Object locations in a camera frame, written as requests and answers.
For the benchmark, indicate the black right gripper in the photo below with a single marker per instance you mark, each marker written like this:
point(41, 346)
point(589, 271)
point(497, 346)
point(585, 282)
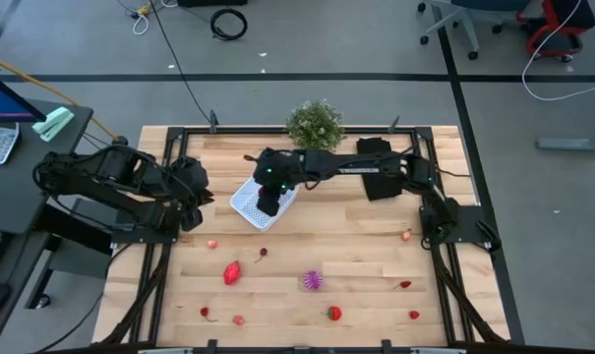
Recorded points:
point(277, 169)

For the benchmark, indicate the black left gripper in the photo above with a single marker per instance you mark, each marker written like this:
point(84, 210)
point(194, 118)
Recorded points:
point(189, 174)

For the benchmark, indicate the white perforated plastic basket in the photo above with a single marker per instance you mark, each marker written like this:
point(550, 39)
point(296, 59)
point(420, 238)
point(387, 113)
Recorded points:
point(245, 206)

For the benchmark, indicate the dark red cherry with stem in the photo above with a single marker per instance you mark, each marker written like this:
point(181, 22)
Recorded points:
point(263, 252)
point(204, 312)

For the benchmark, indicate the red dragon fruit toy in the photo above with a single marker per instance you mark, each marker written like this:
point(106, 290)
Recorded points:
point(232, 273)

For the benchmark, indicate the purple spiky ball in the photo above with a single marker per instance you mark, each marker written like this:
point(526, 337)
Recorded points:
point(313, 280)

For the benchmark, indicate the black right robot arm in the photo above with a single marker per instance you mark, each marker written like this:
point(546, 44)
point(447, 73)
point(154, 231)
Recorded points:
point(356, 164)

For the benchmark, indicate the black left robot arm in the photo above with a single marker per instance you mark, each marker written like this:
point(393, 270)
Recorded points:
point(105, 167)

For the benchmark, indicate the small pink round produce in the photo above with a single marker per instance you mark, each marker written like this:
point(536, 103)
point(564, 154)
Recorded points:
point(238, 320)
point(406, 236)
point(212, 244)

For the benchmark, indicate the green potted plant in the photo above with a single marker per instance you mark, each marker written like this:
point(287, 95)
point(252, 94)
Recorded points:
point(315, 125)

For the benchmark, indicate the black cloth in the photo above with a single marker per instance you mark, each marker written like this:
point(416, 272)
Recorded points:
point(378, 189)

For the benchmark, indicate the red strawberry with green top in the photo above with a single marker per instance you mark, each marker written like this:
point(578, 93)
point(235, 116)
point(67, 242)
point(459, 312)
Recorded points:
point(334, 313)

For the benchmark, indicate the red chili pepper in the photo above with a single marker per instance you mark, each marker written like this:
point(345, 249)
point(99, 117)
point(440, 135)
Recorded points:
point(405, 284)

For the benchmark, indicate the mint green stapler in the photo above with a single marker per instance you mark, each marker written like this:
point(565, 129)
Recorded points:
point(53, 124)

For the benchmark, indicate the black desk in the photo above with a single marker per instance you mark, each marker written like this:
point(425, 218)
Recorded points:
point(26, 192)

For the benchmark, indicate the small red strawberry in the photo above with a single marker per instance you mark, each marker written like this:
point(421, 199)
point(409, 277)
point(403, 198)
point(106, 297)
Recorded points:
point(414, 314)

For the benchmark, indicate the black box on floor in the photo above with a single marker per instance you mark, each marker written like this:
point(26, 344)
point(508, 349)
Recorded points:
point(211, 2)

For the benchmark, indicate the computer monitor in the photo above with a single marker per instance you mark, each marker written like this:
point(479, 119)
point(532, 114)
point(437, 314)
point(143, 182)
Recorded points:
point(2, 100)

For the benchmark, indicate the office chair base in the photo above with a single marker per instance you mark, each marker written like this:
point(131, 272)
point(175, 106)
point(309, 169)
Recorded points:
point(466, 19)

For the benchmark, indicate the red and black stool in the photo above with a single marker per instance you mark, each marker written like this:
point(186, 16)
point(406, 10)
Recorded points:
point(535, 38)

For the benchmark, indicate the black aluminium table frame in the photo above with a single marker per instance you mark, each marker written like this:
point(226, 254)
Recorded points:
point(238, 130)

